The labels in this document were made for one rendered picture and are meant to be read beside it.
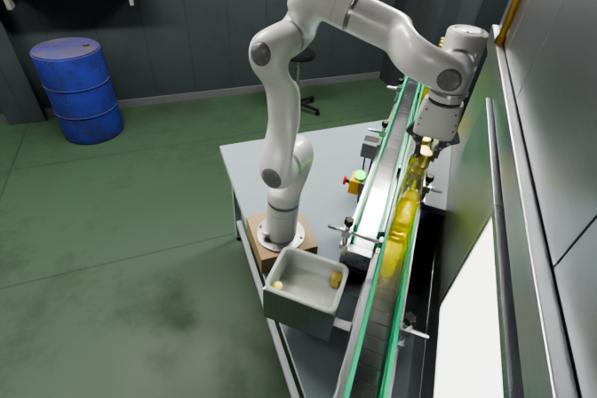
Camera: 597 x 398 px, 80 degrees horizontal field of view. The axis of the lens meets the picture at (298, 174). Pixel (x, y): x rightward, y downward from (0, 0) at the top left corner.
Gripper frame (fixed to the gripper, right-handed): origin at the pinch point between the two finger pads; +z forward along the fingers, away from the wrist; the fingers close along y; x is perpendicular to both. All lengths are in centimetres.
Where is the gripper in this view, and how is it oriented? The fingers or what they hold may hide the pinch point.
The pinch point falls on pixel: (426, 151)
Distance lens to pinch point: 100.7
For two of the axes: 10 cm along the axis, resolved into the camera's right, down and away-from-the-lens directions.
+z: -0.5, 7.7, 6.4
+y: -9.3, -2.7, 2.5
